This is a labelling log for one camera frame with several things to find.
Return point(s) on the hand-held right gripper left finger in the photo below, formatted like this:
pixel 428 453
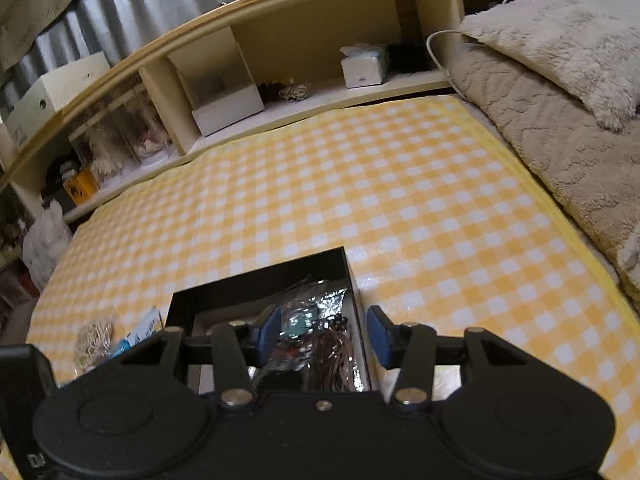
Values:
pixel 270 335

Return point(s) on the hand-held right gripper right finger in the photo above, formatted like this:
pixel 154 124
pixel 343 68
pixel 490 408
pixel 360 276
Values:
pixel 379 335

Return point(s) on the black cardboard box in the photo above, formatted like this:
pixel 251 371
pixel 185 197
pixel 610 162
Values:
pixel 250 280

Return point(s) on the blue-white packet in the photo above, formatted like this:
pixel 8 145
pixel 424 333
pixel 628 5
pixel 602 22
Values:
pixel 331 297

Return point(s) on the clear bag of noodles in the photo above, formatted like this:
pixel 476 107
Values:
pixel 95 335

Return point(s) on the white blue printed packet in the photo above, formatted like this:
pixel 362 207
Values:
pixel 147 327

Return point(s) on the teal round trinket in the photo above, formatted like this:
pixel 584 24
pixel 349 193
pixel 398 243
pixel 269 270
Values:
pixel 298 322

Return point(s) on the white plastic bag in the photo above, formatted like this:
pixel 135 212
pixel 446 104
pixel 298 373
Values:
pixel 45 245

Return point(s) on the yellow checkered mat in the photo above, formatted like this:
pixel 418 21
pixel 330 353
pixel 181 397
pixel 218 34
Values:
pixel 350 185

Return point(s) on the orange small box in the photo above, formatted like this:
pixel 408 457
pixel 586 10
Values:
pixel 80 187

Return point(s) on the white open box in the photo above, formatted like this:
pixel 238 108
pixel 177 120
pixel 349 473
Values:
pixel 225 105

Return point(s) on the beige textured blanket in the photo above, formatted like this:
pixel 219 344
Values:
pixel 550 150

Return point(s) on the clear doll case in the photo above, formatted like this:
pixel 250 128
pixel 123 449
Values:
pixel 120 130

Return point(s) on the white tissue box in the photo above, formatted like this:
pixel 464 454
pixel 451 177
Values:
pixel 365 67

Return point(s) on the wooden headboard shelf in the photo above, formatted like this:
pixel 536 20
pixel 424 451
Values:
pixel 300 45

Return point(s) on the white lidded storage box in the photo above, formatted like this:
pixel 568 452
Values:
pixel 55 95

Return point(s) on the beige fluffy pillow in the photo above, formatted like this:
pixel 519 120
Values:
pixel 560 45

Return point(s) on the grey curtain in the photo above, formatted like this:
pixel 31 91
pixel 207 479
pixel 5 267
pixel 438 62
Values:
pixel 150 5

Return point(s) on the beige paper sheet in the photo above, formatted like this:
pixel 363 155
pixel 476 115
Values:
pixel 30 10

